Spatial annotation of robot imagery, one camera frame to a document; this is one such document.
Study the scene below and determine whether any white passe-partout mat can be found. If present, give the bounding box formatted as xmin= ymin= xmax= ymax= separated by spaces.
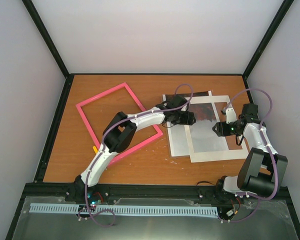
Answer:
xmin=184 ymin=95 xmax=249 ymax=163

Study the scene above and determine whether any dark red photo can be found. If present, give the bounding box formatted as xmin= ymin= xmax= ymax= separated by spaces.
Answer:
xmin=189 ymin=103 xmax=229 ymax=153

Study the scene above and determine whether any pink picture frame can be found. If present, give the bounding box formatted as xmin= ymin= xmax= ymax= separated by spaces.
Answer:
xmin=75 ymin=82 xmax=163 ymax=166

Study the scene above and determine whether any yellow handled screwdriver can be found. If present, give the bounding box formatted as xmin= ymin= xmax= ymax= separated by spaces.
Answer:
xmin=92 ymin=146 xmax=98 ymax=154

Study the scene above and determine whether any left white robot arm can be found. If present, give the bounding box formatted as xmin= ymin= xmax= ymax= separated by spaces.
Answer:
xmin=74 ymin=94 xmax=196 ymax=202

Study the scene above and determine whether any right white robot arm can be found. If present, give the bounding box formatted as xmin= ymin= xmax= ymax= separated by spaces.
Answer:
xmin=212 ymin=103 xmax=288 ymax=200

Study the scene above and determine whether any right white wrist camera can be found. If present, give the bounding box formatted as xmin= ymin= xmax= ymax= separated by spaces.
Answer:
xmin=221 ymin=107 xmax=237 ymax=124

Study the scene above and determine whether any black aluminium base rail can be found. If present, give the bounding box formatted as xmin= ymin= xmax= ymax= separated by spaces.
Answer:
xmin=22 ymin=182 xmax=291 ymax=207

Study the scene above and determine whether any light blue cable duct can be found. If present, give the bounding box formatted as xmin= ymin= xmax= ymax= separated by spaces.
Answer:
xmin=28 ymin=203 xmax=218 ymax=218

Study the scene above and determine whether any right black corner post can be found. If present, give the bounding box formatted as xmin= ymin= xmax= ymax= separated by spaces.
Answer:
xmin=242 ymin=0 xmax=294 ymax=80

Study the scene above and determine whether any black corner post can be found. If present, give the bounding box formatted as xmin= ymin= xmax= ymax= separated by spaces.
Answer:
xmin=242 ymin=0 xmax=294 ymax=80
xmin=21 ymin=0 xmax=71 ymax=78

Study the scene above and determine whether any left black corner post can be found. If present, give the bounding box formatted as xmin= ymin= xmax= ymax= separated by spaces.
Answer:
xmin=21 ymin=0 xmax=71 ymax=78

